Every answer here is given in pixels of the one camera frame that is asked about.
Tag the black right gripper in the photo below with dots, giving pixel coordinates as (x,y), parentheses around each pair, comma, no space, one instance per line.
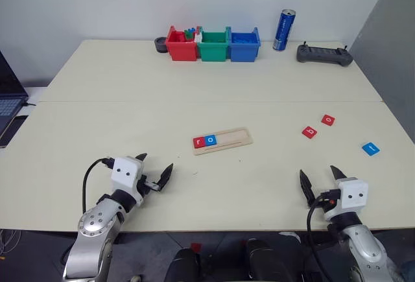
(329,199)

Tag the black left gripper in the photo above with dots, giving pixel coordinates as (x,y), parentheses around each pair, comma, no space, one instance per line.
(146,187)

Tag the red letter tile b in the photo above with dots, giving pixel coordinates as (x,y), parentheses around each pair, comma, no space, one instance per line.
(309,132)

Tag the red letter tile o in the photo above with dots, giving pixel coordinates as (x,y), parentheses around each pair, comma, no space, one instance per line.
(328,120)

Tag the wooden letter tray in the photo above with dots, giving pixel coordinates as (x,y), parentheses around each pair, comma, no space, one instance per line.
(233,138)

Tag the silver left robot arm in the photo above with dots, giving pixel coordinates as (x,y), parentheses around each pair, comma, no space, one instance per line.
(94,220)

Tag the red letter tile r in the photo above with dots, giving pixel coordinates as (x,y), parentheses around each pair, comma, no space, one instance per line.
(198,142)

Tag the blue letter tile o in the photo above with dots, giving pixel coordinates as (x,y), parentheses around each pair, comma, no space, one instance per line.
(210,140)

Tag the red floor tape piece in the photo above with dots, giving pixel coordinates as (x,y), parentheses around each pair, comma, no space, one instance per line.
(196,247)

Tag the broad dark rounded shape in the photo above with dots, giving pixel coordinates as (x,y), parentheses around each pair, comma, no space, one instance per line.
(264,261)

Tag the narrow dark rounded shape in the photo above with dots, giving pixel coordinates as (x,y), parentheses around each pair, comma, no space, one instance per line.
(183,265)

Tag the red plastic storage bin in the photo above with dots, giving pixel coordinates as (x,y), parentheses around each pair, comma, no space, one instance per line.
(181,52)

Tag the dark round cup holder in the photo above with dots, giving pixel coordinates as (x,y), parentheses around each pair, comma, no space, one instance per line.
(160,47)

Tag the grey handheld remote controller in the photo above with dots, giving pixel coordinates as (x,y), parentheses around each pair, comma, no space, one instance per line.
(324,55)

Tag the green plastic storage bin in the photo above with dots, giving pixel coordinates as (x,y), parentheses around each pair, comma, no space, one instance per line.
(212,52)

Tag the small green toy brick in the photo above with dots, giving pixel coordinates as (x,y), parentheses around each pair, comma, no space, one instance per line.
(188,35)

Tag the white plastic piece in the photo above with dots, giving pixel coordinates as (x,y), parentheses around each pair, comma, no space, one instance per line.
(197,37)

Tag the blue plastic storage bin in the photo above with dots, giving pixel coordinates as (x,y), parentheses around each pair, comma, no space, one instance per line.
(243,52)

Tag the tall blue drink can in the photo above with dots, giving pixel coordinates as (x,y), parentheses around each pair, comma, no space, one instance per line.
(283,30)

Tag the dark open laptop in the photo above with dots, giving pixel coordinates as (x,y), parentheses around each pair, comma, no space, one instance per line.
(9,81)

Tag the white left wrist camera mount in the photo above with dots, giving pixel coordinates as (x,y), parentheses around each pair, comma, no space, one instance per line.
(123,173)

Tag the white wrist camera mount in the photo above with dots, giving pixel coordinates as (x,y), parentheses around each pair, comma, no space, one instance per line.
(351,194)
(123,173)

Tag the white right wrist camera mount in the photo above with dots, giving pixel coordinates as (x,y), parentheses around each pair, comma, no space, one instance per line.
(351,194)

